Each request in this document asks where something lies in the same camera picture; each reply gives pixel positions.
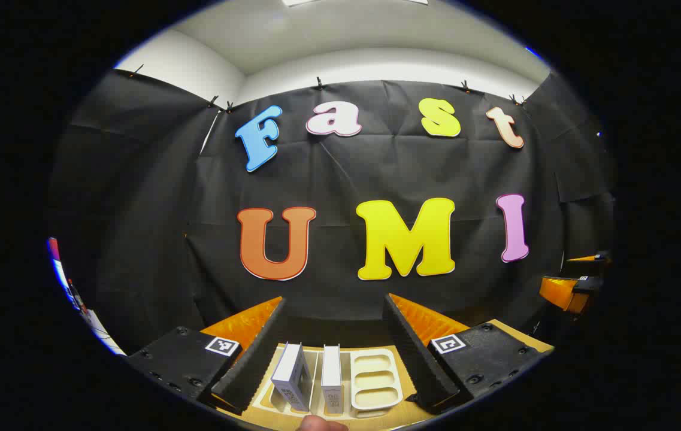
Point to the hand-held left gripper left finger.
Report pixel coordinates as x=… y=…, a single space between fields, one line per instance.
x=256 y=359

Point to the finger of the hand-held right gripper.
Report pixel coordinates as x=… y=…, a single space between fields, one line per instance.
x=562 y=292
x=589 y=258

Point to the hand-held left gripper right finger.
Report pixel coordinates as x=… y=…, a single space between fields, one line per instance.
x=418 y=365

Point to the pale blue cover book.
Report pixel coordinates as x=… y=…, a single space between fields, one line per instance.
x=292 y=377

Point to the white bookshelf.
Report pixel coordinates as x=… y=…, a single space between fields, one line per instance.
x=376 y=377

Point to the white grey patterned book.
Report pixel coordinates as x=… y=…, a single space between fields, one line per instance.
x=332 y=377

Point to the white flat item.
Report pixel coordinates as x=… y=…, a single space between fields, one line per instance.
x=103 y=334

